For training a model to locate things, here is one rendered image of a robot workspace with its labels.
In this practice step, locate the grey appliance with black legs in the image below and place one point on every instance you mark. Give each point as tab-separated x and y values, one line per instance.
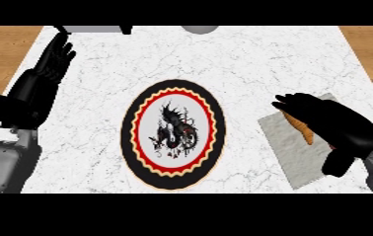
91	28

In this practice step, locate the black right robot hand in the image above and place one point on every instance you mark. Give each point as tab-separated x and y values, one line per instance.
335	121

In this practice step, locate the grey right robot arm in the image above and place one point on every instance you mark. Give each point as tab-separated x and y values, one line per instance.
369	175

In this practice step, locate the black red dragon plate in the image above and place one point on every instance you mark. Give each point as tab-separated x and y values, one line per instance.
172	134

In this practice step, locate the brown croissant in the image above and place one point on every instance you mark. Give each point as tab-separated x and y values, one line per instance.
299	126

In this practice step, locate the grey round object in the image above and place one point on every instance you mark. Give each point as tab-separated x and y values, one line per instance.
199	29

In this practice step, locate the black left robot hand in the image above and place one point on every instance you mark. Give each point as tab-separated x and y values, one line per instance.
35	85

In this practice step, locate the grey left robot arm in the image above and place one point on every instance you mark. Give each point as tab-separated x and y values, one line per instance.
16	161

